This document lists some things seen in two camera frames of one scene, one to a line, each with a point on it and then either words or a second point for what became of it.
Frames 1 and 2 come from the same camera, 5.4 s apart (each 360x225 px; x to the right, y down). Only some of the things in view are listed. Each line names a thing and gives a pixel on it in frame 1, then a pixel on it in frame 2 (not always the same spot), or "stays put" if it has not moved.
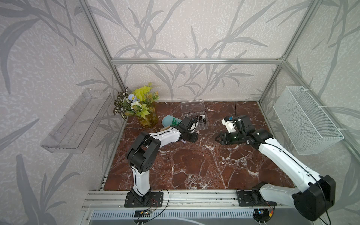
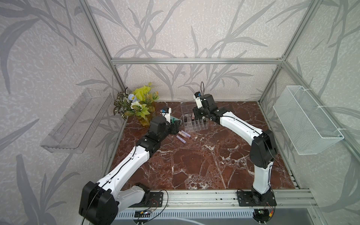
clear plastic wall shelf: [73, 131] stays put
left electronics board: [141, 214] stays put
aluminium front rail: [181, 199] stays put
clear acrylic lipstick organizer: [198, 106] stays put
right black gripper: [224, 139] to [195, 111]
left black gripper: [195, 138] to [175, 128]
